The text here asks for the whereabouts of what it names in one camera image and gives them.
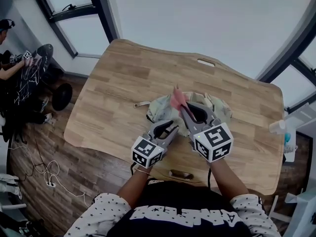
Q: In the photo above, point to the floral patterned pouch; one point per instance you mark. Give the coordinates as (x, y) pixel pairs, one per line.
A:
(290, 149)

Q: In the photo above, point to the white side table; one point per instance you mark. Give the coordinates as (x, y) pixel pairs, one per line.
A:
(292, 157)

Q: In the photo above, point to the person's right forearm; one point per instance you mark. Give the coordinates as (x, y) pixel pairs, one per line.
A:
(227, 179)

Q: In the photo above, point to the white metal frame stand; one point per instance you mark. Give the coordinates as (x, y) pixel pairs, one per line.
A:
(273, 206)

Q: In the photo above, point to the white grey equipment pack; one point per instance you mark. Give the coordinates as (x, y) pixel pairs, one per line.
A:
(10, 184)

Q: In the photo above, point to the black white star print shirt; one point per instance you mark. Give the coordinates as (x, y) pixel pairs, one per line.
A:
(177, 194)

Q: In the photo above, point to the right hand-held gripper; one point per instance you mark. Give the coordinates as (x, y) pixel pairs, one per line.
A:
(213, 143)

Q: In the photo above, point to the white plastic cup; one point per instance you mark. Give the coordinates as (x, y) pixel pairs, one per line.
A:
(277, 126)

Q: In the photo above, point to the teal toy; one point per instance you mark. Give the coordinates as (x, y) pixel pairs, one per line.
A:
(287, 138)

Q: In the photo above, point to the round black marble table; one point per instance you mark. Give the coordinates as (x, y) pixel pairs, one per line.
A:
(32, 83)

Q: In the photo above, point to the pink cloth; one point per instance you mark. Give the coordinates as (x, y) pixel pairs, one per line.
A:
(179, 100)

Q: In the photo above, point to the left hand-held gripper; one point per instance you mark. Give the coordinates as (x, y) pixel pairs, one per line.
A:
(146, 153)

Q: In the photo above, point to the pale green cartoon print umbrella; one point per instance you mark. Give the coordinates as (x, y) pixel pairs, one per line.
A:
(160, 110)

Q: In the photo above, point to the person's left forearm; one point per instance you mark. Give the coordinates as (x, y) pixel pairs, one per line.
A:
(130, 189)

